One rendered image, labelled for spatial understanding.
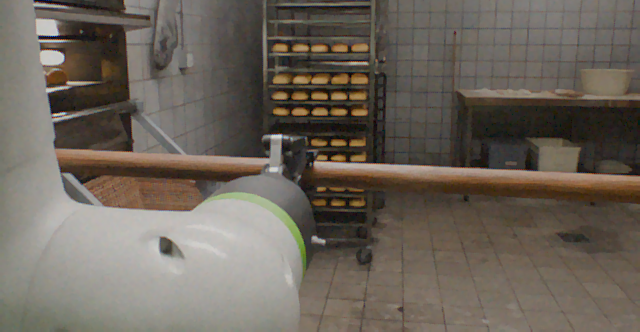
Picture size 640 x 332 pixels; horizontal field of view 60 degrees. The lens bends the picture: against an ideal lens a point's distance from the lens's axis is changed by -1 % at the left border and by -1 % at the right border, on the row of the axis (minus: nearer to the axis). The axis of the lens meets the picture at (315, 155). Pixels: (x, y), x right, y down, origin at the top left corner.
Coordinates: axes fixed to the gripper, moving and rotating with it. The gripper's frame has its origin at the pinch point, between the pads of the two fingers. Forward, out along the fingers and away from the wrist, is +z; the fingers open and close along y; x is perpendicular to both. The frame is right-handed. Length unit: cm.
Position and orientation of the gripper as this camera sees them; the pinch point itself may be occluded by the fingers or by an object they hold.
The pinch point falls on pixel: (301, 173)
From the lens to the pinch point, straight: 64.0
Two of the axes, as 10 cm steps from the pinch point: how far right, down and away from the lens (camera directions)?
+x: 9.9, 0.2, -1.4
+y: 0.0, 9.8, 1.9
